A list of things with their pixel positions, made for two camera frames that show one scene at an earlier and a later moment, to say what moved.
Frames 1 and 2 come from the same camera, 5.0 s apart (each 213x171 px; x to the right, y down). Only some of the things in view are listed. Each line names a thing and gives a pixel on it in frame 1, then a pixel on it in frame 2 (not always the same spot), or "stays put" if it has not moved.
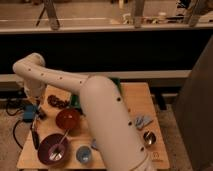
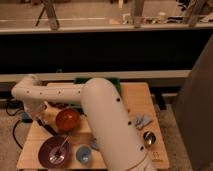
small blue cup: [83, 154] stays put
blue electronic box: [29, 112] stays put
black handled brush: [35, 132] to [48, 127]
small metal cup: [149, 137] stays put
